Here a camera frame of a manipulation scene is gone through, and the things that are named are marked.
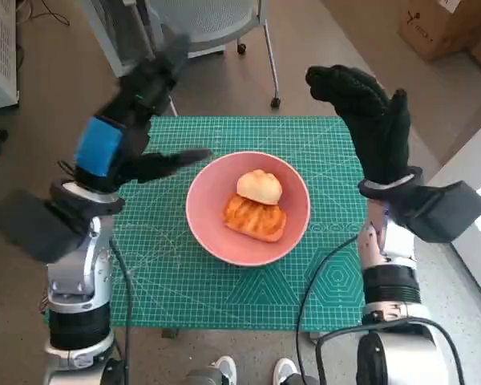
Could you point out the grey robot left leg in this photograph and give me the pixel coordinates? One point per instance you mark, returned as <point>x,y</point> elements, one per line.
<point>202,379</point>

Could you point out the green cutting mat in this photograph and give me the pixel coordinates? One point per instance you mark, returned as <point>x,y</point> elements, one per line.
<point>176,288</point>

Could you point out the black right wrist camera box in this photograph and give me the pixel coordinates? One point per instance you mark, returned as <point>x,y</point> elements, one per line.
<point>445,212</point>

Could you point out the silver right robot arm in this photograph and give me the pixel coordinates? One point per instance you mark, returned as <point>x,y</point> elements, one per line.
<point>389,248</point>

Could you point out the grey mesh chair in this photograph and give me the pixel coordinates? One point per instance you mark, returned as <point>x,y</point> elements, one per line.
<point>208,20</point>

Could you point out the pink bowl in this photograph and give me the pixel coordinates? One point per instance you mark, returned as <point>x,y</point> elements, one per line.
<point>208,224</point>

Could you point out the round bread bun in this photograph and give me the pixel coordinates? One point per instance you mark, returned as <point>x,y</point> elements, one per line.
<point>258,186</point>

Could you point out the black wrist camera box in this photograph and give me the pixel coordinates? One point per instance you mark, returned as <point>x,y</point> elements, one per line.
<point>32,228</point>
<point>445,212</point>

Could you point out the grey robot leg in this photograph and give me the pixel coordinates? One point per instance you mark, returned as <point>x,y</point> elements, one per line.
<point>300,380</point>
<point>202,379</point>

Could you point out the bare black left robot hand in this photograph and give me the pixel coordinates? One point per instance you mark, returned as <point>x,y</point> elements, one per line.
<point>124,140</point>

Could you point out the grey robot right leg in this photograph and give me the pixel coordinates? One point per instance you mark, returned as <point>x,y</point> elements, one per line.
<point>300,380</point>

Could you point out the rectangular striped bread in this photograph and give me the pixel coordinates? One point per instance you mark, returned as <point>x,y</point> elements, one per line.
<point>256,222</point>

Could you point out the large cardboard box with print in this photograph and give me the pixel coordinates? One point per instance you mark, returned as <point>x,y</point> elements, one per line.
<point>437,24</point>

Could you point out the metal table clamp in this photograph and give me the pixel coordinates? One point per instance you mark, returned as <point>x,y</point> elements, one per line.
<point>316,337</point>

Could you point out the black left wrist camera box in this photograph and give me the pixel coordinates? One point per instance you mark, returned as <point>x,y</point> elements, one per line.
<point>32,228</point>

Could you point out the white shoe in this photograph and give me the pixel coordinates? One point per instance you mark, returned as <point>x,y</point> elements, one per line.
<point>225,369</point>
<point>285,371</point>

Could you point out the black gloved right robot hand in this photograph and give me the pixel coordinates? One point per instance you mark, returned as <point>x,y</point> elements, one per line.
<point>377,128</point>

